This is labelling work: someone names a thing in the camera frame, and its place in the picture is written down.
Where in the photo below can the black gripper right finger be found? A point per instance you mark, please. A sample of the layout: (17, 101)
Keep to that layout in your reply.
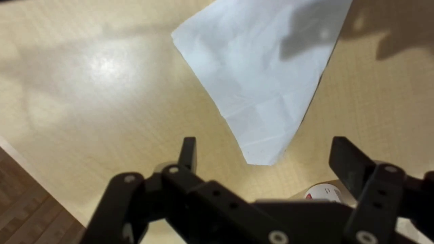
(385, 204)

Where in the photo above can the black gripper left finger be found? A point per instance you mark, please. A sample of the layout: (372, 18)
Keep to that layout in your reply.
(181, 212)

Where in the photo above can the white tissue square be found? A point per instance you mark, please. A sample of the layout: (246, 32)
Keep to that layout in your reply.
(262, 68)

